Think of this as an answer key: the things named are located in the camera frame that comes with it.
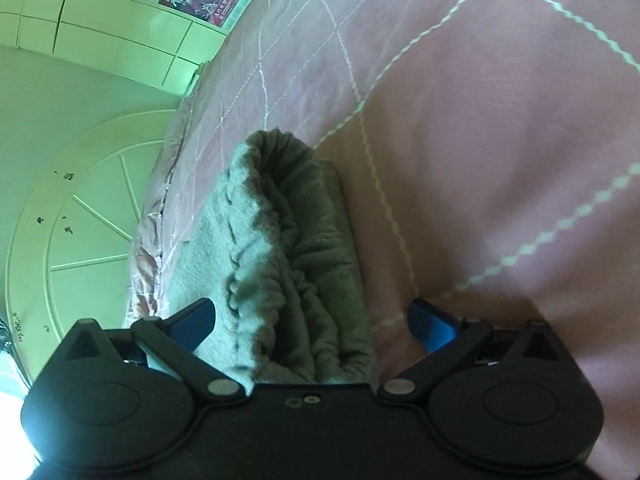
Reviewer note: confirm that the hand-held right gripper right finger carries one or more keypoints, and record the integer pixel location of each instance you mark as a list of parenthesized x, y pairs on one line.
[(434, 331)]

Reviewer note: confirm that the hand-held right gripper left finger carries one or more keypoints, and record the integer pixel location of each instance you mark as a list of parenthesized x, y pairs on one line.
[(196, 321)]

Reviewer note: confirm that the grey-green towel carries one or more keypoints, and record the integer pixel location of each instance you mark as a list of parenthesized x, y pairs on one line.
[(300, 260)]

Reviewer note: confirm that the pink pillow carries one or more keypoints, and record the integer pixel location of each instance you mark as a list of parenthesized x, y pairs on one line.
[(177, 140), (145, 270)]

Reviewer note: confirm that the round white headboard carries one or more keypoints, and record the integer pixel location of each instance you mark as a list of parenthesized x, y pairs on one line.
[(85, 240)]

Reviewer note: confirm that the pink checked bed sheet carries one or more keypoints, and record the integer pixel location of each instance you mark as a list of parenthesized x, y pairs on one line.
[(475, 135)]

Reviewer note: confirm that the white panelled wardrobe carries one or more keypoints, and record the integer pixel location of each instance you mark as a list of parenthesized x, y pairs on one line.
[(100, 25)]

